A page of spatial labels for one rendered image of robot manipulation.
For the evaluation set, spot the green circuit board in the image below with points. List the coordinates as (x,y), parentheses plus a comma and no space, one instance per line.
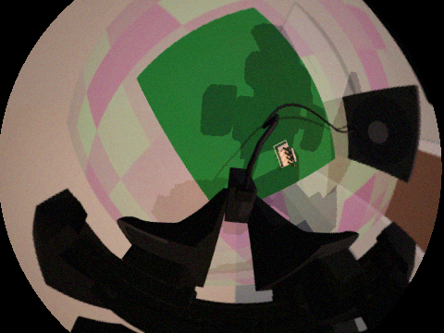
(212,90)

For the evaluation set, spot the black cable with plug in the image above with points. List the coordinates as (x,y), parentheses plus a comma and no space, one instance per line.
(241,187)

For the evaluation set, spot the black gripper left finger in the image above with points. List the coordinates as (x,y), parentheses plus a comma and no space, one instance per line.
(191,241)

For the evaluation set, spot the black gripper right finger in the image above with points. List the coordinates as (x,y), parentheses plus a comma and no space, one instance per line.
(279,249)

